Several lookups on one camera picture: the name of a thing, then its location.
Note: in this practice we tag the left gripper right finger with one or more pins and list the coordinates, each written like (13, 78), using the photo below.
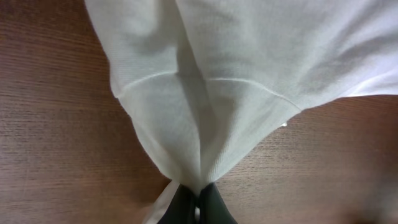
(212, 207)

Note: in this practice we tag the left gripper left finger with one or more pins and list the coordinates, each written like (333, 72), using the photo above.
(181, 209)

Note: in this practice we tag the white printed t-shirt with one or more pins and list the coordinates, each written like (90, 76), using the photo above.
(205, 81)

